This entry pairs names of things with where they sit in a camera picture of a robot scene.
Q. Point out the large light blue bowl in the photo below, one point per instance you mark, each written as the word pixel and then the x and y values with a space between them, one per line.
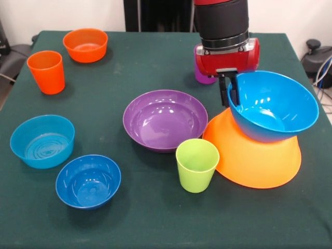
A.
pixel 275 103

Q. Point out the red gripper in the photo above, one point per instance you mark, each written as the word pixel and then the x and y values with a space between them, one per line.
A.
pixel 228 61

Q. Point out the small orange bowl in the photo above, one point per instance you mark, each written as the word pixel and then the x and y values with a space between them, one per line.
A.
pixel 85 54

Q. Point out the purple bowl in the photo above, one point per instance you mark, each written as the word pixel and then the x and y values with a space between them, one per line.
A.
pixel 166 124

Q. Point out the purple cup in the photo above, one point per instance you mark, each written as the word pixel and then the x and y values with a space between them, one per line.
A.
pixel 202 79

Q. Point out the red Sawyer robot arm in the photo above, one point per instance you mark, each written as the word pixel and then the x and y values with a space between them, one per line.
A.
pixel 223 20

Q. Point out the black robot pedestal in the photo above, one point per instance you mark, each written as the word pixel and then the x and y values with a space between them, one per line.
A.
pixel 160 13

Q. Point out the large yellow-orange bowl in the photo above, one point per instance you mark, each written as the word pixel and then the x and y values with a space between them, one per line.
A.
pixel 259 166

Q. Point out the dark blue bowl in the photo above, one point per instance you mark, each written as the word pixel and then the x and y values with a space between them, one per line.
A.
pixel 88 186

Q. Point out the green cup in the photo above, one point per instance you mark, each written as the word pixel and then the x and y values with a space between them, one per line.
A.
pixel 194 181

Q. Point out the dark green tablecloth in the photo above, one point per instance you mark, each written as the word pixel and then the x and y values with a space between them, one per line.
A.
pixel 103 228

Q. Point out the flat-bottomed light blue bowl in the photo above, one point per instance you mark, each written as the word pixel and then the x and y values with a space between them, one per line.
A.
pixel 18 145

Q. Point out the orange cup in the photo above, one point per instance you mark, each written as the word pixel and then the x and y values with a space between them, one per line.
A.
pixel 49 80

